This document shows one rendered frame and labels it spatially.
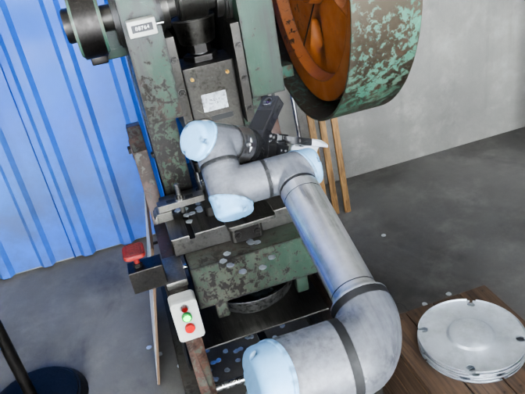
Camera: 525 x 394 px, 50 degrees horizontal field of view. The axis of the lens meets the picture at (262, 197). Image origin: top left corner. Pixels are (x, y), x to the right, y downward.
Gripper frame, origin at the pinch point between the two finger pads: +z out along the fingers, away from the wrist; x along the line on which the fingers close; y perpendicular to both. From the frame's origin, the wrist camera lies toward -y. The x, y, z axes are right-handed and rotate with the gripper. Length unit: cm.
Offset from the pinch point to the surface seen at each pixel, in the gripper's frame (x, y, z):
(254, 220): -20.9, 21.5, 10.5
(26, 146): -180, 7, 30
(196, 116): -39.4, -5.9, 3.9
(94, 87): -155, -22, 49
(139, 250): -44, 32, -10
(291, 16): -39, -43, 44
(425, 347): 18, 53, 42
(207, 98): -36.5, -10.8, 4.9
